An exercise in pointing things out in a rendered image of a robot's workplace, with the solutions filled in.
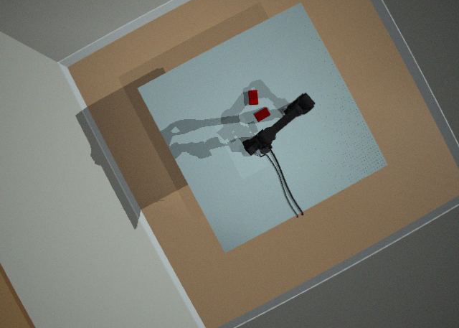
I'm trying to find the red flat block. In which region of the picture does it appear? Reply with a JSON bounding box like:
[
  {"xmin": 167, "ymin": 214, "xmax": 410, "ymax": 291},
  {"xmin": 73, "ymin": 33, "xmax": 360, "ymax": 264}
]
[
  {"xmin": 254, "ymin": 107, "xmax": 270, "ymax": 122},
  {"xmin": 248, "ymin": 90, "xmax": 258, "ymax": 105}
]

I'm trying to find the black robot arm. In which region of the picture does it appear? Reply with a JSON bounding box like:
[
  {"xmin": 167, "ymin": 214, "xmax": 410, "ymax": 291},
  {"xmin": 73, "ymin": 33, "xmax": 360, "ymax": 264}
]
[{"xmin": 244, "ymin": 93, "xmax": 315, "ymax": 156}]

